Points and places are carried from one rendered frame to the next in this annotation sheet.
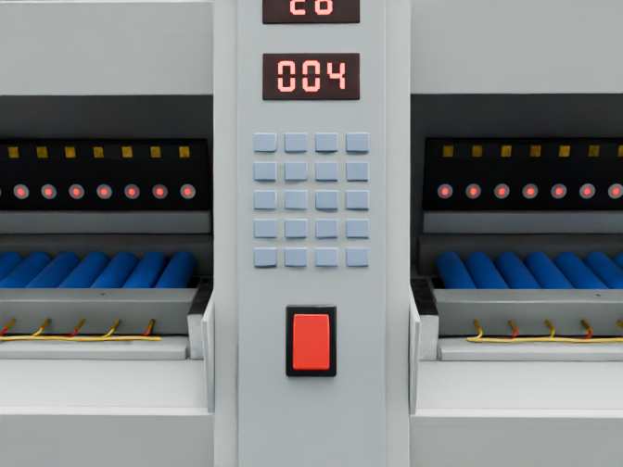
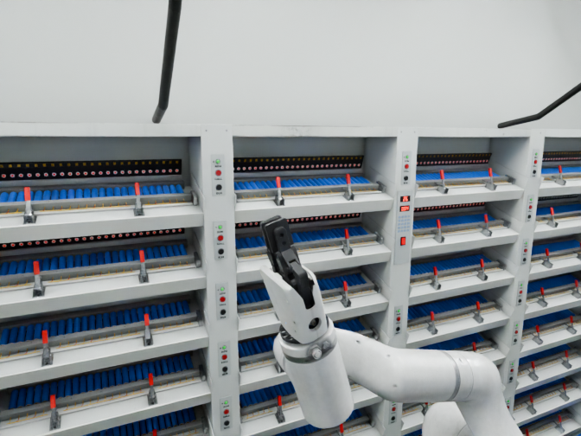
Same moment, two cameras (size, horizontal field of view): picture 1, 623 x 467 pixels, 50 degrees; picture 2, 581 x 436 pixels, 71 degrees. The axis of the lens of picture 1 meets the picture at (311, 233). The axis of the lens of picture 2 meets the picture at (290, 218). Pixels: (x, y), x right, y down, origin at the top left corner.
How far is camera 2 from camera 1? 1.38 m
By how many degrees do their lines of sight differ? 27
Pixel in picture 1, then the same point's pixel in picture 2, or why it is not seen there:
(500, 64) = (421, 203)
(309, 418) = (402, 250)
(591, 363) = (424, 239)
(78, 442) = (375, 257)
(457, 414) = (416, 247)
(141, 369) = (375, 246)
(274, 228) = (399, 227)
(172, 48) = (387, 204)
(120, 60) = (381, 206)
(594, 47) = (430, 201)
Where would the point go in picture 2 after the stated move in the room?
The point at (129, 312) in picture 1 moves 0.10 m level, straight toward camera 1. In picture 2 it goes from (368, 238) to (390, 243)
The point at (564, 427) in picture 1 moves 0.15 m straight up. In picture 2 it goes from (425, 247) to (428, 210)
